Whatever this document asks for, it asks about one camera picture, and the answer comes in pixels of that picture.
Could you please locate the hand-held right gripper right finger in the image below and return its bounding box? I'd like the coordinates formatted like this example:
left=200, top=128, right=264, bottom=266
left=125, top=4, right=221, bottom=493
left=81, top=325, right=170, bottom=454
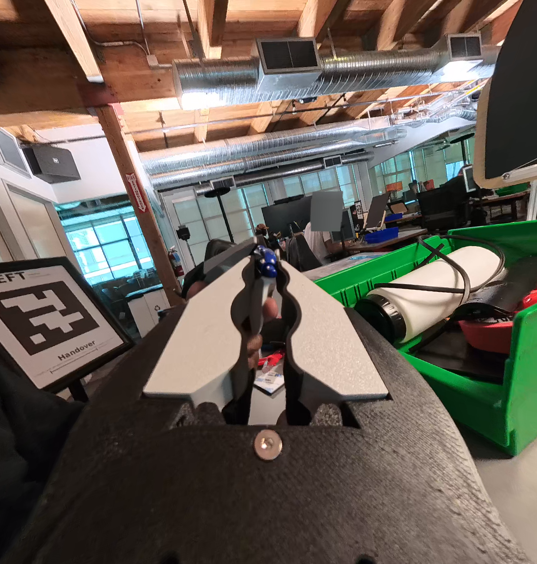
left=281, top=259, right=389, bottom=412

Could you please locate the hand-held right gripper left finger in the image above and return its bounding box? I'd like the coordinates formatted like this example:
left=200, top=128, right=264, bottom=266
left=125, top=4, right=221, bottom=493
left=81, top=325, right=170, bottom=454
left=142, top=255, right=254, bottom=415

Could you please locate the blue handled tool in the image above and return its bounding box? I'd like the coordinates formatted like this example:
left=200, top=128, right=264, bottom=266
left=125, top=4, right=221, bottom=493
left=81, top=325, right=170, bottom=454
left=248, top=244, right=281, bottom=350

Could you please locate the green plastic bin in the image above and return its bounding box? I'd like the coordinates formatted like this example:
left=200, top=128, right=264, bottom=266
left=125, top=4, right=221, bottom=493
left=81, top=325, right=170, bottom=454
left=314, top=218, right=537, bottom=458

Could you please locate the person's left hand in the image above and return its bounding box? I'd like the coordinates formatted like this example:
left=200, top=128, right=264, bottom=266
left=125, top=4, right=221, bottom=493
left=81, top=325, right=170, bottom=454
left=245, top=296, right=281, bottom=355

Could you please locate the white recycling cabinet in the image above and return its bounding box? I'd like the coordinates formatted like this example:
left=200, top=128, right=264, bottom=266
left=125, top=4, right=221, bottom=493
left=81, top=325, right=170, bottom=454
left=127, top=290, right=171, bottom=336

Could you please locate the white card with blue print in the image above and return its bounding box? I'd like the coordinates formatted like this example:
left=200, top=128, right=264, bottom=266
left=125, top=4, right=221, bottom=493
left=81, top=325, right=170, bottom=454
left=255, top=370, right=288, bottom=395

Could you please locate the printed paper sheet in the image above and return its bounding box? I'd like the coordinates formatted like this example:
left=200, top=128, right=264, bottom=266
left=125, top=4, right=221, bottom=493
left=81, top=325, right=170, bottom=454
left=308, top=255, right=385, bottom=282

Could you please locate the red fire extinguisher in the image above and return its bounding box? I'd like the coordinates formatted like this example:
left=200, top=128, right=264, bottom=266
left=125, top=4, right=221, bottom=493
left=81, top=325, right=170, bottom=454
left=167, top=246, right=186, bottom=279

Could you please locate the white cylinder with black cap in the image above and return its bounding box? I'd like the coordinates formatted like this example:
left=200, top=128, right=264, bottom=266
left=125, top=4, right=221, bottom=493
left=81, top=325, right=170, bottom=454
left=356, top=244, right=509, bottom=347

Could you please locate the blue plastic bin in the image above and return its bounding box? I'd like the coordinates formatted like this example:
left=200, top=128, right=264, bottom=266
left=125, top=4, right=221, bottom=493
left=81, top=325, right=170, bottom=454
left=365, top=227, right=400, bottom=246

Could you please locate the black monitor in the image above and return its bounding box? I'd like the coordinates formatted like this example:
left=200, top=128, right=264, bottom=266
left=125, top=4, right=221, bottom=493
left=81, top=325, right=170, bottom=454
left=261, top=195, right=315, bottom=239

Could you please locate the red round tool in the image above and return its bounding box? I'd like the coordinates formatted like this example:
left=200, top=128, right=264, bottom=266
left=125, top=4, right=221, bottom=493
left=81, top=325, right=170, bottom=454
left=457, top=273, right=537, bottom=356

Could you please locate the black round lamp stand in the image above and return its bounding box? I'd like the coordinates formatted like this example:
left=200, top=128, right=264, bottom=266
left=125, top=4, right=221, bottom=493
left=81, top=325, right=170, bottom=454
left=211, top=176, right=240, bottom=244

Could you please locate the black panel with pale rim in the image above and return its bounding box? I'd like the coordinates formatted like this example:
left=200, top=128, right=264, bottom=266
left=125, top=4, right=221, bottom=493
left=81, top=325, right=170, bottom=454
left=473, top=0, right=537, bottom=191

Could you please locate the black cable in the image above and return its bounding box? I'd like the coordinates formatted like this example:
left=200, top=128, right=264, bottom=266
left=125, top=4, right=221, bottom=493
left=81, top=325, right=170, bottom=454
left=373, top=236, right=509, bottom=320

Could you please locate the large black wall speaker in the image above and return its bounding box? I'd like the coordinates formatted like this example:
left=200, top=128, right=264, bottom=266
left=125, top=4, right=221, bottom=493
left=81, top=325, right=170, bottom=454
left=21, top=140, right=82, bottom=185

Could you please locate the black cylindrical handle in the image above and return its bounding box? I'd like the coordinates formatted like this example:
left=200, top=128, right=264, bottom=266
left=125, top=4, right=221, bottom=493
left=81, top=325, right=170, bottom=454
left=479, top=281, right=537, bottom=324

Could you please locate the thin silver air duct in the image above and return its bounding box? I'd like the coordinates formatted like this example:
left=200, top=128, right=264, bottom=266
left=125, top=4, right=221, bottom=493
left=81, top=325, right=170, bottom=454
left=140, top=114, right=412, bottom=191

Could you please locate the large silver air duct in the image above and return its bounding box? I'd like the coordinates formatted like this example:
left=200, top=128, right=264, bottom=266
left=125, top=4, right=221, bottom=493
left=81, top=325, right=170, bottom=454
left=171, top=35, right=500, bottom=109

